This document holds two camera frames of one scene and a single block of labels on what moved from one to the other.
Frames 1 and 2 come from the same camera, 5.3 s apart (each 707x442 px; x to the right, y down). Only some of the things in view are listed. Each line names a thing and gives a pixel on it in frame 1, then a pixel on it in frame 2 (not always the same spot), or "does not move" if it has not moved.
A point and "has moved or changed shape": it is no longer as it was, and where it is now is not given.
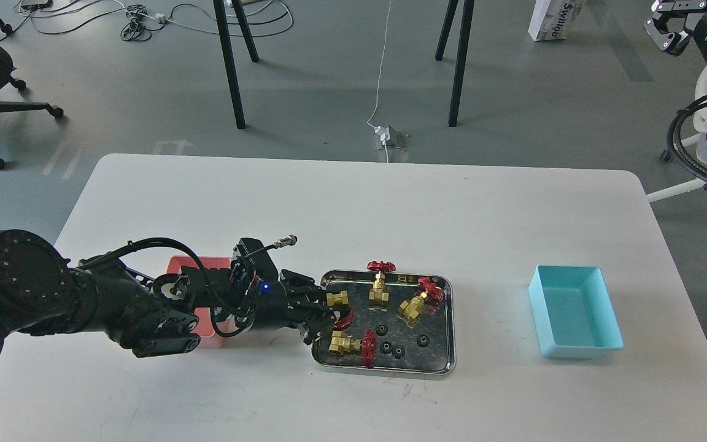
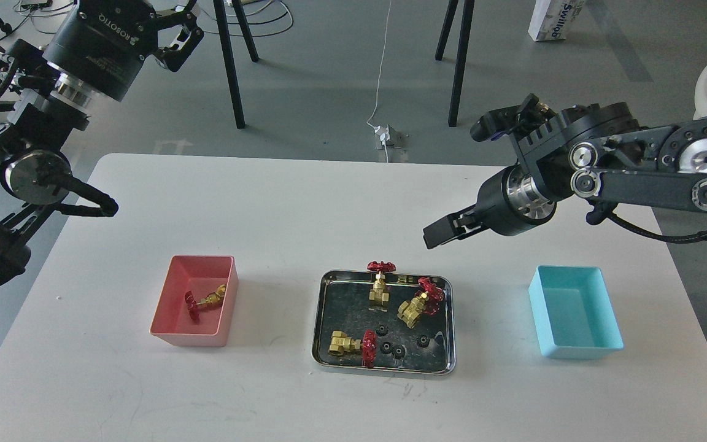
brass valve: x=342 y=298 has moved or changed shape
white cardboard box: x=552 y=19 does not move
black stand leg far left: x=245 y=29 does not move
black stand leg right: x=464 y=36 does not move
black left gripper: x=267 y=295 to x=99 y=45
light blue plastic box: x=574 y=314 does not move
